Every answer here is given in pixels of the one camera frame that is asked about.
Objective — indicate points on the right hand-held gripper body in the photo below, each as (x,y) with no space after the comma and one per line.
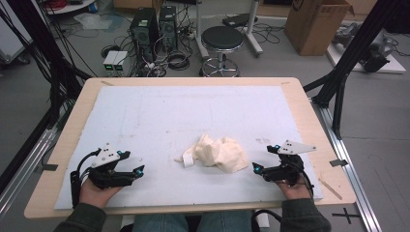
(285,169)

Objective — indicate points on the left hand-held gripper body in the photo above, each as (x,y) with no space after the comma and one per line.
(108,172)

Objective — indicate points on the cream printed cloth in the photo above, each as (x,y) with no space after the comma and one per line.
(222,153)

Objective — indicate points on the person's left hand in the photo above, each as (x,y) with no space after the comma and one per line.
(96,195)

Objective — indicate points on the person's right hand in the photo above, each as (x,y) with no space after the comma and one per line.
(295,192)

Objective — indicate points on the person's right leg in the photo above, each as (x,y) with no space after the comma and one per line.
(225,222)

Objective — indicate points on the white foam mat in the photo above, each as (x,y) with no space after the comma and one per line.
(180,112)

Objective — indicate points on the black tape cross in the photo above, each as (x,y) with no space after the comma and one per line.
(346,215)

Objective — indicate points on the white power supply box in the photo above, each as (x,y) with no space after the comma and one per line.
(121,61)
(109,60)

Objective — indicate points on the black round stool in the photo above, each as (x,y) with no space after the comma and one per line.
(222,38)

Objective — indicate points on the large black computer tower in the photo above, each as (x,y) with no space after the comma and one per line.
(144,29)

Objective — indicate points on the brown cardboard box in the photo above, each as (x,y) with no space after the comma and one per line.
(314,27)

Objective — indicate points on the black flat device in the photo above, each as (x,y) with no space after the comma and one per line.
(238,20)

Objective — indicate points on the slim black computer tower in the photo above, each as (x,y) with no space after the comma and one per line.
(168,27)

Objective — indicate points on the clear plastic sheet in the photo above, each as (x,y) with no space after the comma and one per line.
(93,21)

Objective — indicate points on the white board with grey device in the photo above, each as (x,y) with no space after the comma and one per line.
(380,61)

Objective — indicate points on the white round table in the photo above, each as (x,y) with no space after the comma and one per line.
(71,7)

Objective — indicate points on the aluminium floor rail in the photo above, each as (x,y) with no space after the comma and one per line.
(29,164)
(351,174)

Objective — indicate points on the black metal frame post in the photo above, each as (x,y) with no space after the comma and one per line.
(351,54)

